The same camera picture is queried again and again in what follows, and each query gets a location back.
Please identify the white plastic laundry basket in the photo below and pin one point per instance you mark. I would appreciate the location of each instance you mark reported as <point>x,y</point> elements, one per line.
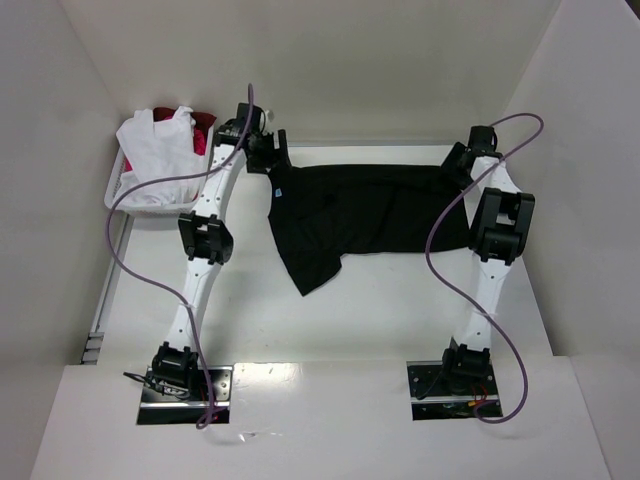
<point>163,195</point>

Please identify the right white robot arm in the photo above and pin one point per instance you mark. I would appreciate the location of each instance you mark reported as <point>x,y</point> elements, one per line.
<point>498,235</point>

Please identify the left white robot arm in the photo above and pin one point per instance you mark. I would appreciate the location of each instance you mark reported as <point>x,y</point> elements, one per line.
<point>242,142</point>

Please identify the grey slotted rail bracket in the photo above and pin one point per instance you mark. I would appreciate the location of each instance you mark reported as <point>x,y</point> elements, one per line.
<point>92,348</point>

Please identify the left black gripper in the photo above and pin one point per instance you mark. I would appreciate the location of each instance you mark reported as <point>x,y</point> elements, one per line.
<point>280,150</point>

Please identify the metal base plate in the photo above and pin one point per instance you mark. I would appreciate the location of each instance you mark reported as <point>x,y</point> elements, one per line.
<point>162,403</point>
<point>432,398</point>

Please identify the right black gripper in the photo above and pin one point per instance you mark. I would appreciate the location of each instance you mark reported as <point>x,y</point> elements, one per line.
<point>454,162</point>

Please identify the aluminium table edge rail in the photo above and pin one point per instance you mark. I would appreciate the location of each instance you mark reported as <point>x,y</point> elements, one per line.
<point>369,143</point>

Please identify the black t shirt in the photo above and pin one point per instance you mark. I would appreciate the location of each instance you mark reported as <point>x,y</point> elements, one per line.
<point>319,214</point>

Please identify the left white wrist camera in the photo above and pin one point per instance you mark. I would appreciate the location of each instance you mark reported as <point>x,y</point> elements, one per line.
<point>267,116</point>

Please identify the white t shirt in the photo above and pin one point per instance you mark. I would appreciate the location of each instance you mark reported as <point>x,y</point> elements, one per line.
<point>162,155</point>

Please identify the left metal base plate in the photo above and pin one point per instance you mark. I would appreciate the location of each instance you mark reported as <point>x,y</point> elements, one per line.
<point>162,403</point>

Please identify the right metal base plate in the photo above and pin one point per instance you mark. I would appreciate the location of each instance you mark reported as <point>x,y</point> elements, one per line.
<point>432,398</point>

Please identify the red t shirt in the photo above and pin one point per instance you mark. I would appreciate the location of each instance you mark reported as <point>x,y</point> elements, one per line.
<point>202,127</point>

